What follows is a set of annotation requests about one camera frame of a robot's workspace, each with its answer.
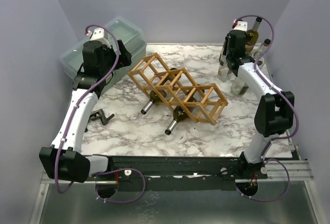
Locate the wooden wine rack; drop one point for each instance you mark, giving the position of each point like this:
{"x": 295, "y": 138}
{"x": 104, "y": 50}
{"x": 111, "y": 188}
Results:
{"x": 202, "y": 103}

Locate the green wine bottle white label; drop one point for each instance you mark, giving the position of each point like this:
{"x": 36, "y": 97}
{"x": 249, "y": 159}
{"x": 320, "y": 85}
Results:
{"x": 179, "y": 114}

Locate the dark green wine bottle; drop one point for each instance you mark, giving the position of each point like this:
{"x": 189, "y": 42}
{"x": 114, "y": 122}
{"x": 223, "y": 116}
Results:
{"x": 222, "y": 57}

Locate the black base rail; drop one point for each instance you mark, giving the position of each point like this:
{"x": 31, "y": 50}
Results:
{"x": 180, "y": 173}

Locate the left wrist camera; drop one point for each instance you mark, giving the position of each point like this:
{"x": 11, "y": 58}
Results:
{"x": 98, "y": 34}

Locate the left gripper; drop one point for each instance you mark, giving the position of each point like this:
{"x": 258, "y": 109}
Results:
{"x": 124, "y": 59}

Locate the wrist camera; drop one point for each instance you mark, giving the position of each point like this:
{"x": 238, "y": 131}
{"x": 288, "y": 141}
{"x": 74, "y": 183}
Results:
{"x": 98, "y": 34}
{"x": 240, "y": 25}

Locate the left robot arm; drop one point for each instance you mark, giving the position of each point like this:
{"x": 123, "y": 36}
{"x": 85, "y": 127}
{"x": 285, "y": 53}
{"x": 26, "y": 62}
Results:
{"x": 63, "y": 159}

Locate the clear square liquor bottle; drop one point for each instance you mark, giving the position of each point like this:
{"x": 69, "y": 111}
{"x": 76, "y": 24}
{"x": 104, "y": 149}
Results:
{"x": 224, "y": 73}

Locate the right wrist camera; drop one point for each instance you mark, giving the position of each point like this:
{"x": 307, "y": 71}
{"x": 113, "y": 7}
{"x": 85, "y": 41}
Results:
{"x": 240, "y": 25}

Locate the clear bottle black cap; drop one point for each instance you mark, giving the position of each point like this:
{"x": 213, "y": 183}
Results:
{"x": 258, "y": 52}

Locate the tall clear glass bottle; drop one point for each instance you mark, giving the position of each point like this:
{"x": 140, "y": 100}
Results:
{"x": 239, "y": 87}

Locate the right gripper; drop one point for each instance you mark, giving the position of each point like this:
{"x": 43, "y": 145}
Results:
{"x": 226, "y": 51}

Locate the black corkscrew tool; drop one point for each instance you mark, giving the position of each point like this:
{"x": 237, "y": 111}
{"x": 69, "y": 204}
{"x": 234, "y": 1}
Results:
{"x": 100, "y": 115}

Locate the translucent green storage box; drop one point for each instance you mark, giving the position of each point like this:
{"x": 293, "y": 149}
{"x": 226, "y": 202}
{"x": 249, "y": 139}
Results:
{"x": 131, "y": 35}

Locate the green wine bottle brown label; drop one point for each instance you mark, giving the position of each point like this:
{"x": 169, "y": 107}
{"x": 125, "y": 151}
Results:
{"x": 154, "y": 98}

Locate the green bottle silver capsule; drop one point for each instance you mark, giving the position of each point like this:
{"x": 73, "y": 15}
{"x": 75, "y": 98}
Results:
{"x": 252, "y": 36}

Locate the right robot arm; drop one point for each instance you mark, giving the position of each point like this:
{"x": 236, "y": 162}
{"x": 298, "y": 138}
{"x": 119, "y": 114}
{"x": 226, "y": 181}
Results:
{"x": 274, "y": 115}

